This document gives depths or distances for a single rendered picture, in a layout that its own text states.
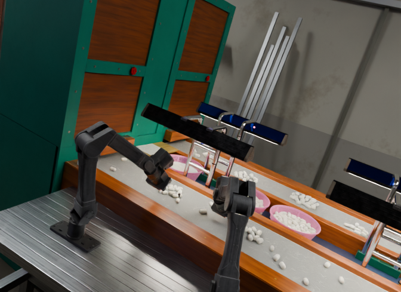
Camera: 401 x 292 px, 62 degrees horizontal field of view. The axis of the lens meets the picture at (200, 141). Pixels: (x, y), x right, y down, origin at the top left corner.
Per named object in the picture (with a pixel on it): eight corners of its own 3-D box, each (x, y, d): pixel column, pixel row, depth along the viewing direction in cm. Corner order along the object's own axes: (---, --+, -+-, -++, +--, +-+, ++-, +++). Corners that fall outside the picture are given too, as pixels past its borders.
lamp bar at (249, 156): (246, 163, 146) (251, 147, 144) (139, 116, 172) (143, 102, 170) (253, 160, 152) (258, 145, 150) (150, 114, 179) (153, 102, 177)
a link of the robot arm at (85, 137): (89, 209, 129) (93, 131, 117) (96, 218, 124) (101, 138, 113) (73, 213, 125) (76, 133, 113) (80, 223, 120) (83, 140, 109)
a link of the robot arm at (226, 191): (214, 186, 139) (234, 173, 110) (235, 190, 140) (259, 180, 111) (209, 215, 136) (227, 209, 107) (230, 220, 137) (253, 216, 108)
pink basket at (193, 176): (203, 190, 195) (207, 176, 192) (159, 183, 188) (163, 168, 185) (195, 171, 220) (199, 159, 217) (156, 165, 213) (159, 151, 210)
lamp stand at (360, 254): (397, 279, 160) (440, 197, 147) (354, 257, 168) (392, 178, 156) (397, 262, 176) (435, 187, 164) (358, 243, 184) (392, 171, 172)
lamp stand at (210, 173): (190, 212, 167) (214, 128, 154) (159, 194, 175) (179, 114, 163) (207, 201, 183) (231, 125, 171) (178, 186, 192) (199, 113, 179)
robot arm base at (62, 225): (65, 204, 130) (51, 210, 124) (105, 227, 123) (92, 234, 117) (62, 221, 132) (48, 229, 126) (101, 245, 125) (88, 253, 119)
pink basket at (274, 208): (308, 258, 156) (315, 240, 153) (256, 230, 167) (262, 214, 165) (318, 237, 179) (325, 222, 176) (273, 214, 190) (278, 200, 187)
